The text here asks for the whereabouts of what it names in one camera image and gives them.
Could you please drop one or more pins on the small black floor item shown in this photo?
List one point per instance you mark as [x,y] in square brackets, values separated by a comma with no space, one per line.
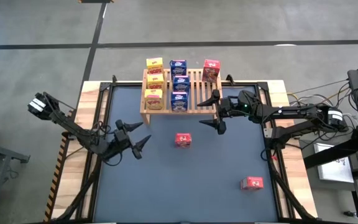
[349,214]

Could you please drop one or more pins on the red Froot Loops cereal box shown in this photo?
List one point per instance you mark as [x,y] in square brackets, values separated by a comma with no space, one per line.
[211,71]
[252,183]
[183,140]

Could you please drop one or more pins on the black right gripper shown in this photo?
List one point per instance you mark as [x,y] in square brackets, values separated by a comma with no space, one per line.
[228,109]

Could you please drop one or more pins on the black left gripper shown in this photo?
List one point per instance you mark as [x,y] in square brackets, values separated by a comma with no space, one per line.
[121,140]

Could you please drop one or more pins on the yellow black hazard strip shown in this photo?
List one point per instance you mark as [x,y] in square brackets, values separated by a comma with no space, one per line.
[56,180]

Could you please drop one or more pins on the black metal table frame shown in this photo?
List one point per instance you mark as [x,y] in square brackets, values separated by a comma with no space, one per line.
[95,186]

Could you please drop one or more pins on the black diagonal support beam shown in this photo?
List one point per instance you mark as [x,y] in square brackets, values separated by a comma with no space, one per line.
[328,155]

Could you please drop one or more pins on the yellow Corn Pops cereal box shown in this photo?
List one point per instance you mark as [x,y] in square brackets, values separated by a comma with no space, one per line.
[154,64]
[155,82]
[153,99]

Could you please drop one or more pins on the grey metal desk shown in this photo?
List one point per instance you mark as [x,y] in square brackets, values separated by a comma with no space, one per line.
[2,153]

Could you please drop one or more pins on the blue Frosted Flakes cereal box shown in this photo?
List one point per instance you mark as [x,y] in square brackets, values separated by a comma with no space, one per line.
[178,68]
[179,102]
[181,84]

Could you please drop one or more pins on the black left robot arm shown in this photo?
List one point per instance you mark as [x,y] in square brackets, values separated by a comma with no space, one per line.
[70,127]

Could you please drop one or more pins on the wooden slatted shelf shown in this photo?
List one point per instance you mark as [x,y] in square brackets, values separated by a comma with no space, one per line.
[197,111]

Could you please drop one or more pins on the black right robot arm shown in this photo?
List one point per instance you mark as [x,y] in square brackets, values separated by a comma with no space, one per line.
[297,111]

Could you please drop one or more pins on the white sheet with drawing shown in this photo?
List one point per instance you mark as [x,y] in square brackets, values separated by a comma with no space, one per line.
[334,169]

